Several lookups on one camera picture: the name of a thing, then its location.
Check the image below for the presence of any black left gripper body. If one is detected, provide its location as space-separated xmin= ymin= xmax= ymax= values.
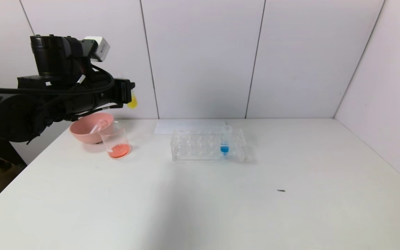
xmin=91 ymin=78 xmax=132 ymax=110

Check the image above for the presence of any test tube with yellow pigment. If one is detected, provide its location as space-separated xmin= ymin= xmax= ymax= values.
xmin=126 ymin=91 xmax=138 ymax=109

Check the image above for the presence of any test tube with red pigment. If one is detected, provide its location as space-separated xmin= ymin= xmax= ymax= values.
xmin=89 ymin=119 xmax=109 ymax=135

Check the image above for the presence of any clear glass beaker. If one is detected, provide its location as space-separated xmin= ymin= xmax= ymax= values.
xmin=98 ymin=122 xmax=131 ymax=159

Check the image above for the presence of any clear acrylic test tube rack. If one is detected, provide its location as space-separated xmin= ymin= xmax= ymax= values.
xmin=171 ymin=128 xmax=248 ymax=163

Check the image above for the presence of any test tube with blue pigment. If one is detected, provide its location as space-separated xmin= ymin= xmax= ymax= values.
xmin=220 ymin=125 xmax=233 ymax=156

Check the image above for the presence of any white paper sheet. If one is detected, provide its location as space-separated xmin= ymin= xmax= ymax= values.
xmin=155 ymin=120 xmax=227 ymax=135

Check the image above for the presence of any pink plastic bowl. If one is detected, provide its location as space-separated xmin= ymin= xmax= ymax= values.
xmin=69 ymin=112 xmax=114 ymax=144

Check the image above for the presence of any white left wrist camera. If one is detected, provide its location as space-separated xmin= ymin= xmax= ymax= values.
xmin=84 ymin=36 xmax=111 ymax=63

